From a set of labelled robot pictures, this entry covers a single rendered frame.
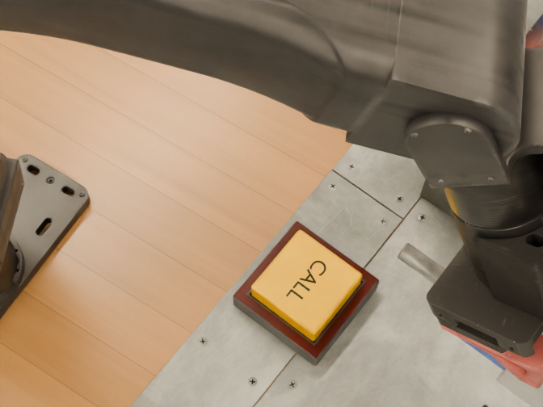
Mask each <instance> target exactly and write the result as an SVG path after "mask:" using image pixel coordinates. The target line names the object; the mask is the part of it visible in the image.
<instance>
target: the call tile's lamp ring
mask: <svg viewBox="0 0 543 407"><path fill-rule="evenodd" d="M298 230H302V231H303V232H305V233H306V234H308V235H309V236H311V237H312V238H313V239H314V240H316V241H317V242H319V243H320V244H321V245H323V246H325V247H326V248H327V249H328V250H330V251H331V252H332V253H334V254H335V255H337V256H338V257H340V258H341V259H342V260H343V261H345V262H346V263H348V264H349V265H350V266H352V267H354V268H355V269H356V270H358V271H359V272H360V273H361V274H362V279H364V280H365V281H366V282H365V283H364V284H363V286H362V287H361V288H360V290H359V291H358V292H357V293H356V294H355V295H354V297H353V298H352V299H351V301H350V302H349V303H348V304H347V306H346V307H345V308H344V310H343V311H342V312H341V313H340V314H339V315H338V317H337V318H336V319H335V321H334V322H333V323H332V325H331V326H330V327H329V329H328V330H327V331H326V332H325V333H324V334H323V335H322V337H321V338H320V339H319V341H318V342H317V343H316V345H315V346H314V345H313V344H312V343H310V342H309V341H307V340H306V339H305V338H303V337H302V336H301V335H300V334H298V333H297V332H296V331H294V330H293V329H291V328H290V327H289V326H287V325H286V324H285V323H283V322H282V321H281V320H280V319H279V318H277V317H276V316H274V315H273V314H272V313H270V312H269V311H267V310H266V309H265V308H264V307H263V306H261V305H260V304H258V303H257V302H256V301H254V300H253V299H251V298H250V297H249V296H248V295H247V293H248V291H249V290H250V289H251V286H252V285H253V283H254V282H255V281H256V280H257V278H258V277H259V276H260V275H261V274H262V273H263V272H264V271H265V270H266V268H267V267H268V266H269V265H270V263H271V262H272V261H273V260H274V259H275V257H276V256H277V255H278V254H279V252H280V251H281V250H282V249H283V248H284V247H285V246H286V245H287V244H288V242H289V241H290V240H291V239H292V237H293V236H294V235H295V234H296V232H297V231H298ZM377 281H378V279H377V278H376V277H374V276H373V275H371V274H370V273H368V272H367V271H366V270H365V269H363V268H362V267H361V266H359V265H357V264H356V263H355V262H353V261H352V260H351V259H350V258H348V257H347V256H345V255H344V254H342V253H341V252H339V251H338V250H337V249H336V248H334V247H333V246H331V245H330V244H328V243H327V242H326V241H324V240H322V239H321V238H320V237H319V236H317V235H316V234H315V233H313V232H311V231H310V230H309V229H307V228H306V227H305V226H304V225H302V224H301V223H299V222H298V221H297V222H296V223H295V224H294V225H293V226H292V228H291V229H290V230H289V231H288V232H287V233H286V234H285V235H284V237H283V238H282V239H281V240H280V241H279V243H278V244H277V245H276V246H275V248H274V249H273V250H272V251H271V252H270V254H269V255H268V256H267V257H266V258H265V259H264V260H263V261H262V262H261V264H260V265H259V266H258V267H257V269H256V270H255V271H254V272H253V273H252V275H251V276H250V277H249V278H248V280H247V281H246V282H245V283H244V284H243V285H242V286H241V287H240V288H239V290H238V291H237V292H236V293H235V294H234V297H235V298H237V299H238V300H240V301H241V302H242V303H243V304H244V305H245V306H247V307H248V308H250V309H251V310H252V311H254V312H255V313H257V314H258V315H259V316H261V317H262V318H263V319H264V320H265V321H267V322H268V323H269V324H271V325H272V326H274V327H275V328H276V329H278V330H279V331H280V332H281V333H282V334H284V335H285V336H287V337H288V338H289V339H291V340H292V341H293V342H295V343H296V344H297V345H298V346H300V347H301V348H302V349H304V350H305V351H307V352H308V353H309V354H310V355H312V356H313V357H315V358H317V357H318V356H319V355H320V354H321V353H322V351H323V350H324V349H325V347H326V346H327V345H328V343H329V342H330V340H331V339H332V338H333V337H334V336H335V335H336V334H337V332H338V331H339V330H340V328H341V327H342V326H343V324H344V323H345V322H346V320H347V319H348V318H349V317H350V316H351V315H352V313H353V312H354V311H355V309H356V308H357V307H358V305H359V304H360V303H361V301H362V300H363V299H364V298H365V297H366V295H367V294H368V293H369V292H370V290H371V289H372V288H373V286H374V285H375V284H376V283H377Z"/></svg>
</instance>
